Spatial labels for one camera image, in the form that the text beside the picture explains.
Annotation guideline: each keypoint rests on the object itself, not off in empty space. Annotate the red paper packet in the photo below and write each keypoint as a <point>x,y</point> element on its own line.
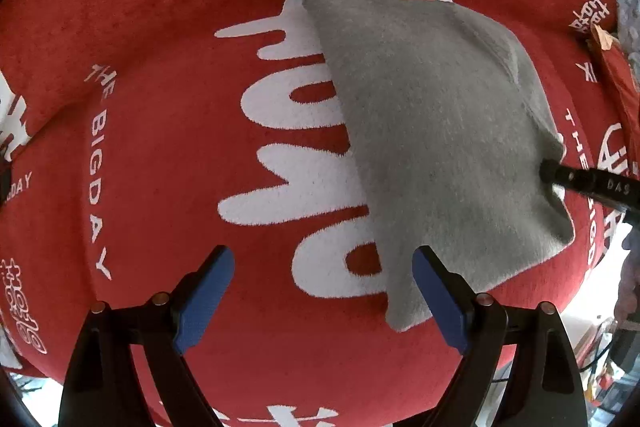
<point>620,77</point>

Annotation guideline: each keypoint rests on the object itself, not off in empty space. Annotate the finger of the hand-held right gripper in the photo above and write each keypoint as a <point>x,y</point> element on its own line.
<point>585,182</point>

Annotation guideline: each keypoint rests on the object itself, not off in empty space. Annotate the red printed blanket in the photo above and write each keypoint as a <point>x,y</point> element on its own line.
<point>175,107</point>

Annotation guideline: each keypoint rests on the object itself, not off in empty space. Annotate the grey knitted small garment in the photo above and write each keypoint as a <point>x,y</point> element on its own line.
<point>425,132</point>

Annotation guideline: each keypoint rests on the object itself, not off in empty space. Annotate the grey fuzzy cloth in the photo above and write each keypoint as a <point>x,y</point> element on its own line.
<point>630,7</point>

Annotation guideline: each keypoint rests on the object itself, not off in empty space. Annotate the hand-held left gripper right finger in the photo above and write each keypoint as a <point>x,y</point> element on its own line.
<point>440,302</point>

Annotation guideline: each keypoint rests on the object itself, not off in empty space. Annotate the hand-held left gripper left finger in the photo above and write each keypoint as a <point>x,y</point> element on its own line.
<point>205,302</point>

